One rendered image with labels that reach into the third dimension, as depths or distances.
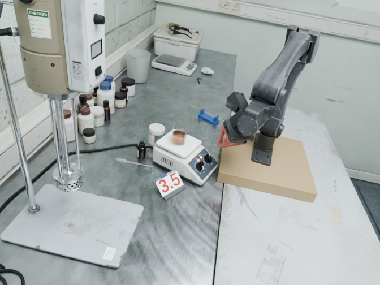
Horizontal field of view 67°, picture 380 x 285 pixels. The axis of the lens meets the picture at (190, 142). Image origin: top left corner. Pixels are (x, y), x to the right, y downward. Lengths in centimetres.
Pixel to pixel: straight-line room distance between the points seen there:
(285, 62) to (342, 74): 171
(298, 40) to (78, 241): 80
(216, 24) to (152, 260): 190
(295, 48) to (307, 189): 45
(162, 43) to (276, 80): 130
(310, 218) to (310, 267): 18
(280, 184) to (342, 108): 175
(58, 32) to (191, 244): 57
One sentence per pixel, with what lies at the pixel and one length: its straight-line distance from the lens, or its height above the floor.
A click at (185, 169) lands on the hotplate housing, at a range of 93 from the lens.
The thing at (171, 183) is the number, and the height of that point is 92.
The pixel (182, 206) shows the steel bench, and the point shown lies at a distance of 87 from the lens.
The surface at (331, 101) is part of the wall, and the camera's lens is 261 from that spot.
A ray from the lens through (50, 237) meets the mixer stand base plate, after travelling 81.
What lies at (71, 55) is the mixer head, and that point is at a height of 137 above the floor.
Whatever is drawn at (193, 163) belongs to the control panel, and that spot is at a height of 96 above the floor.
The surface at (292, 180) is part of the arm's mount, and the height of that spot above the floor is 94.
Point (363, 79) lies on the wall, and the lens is 261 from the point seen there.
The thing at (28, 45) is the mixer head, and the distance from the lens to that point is 54.
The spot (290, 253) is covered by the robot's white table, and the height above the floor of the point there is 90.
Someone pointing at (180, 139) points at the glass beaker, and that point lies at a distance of 94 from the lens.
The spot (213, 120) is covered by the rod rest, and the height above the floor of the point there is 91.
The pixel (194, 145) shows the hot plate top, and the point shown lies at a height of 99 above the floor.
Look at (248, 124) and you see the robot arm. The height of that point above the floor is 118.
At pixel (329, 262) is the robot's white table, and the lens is 91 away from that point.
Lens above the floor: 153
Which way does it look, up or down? 34 degrees down
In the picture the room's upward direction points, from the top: 10 degrees clockwise
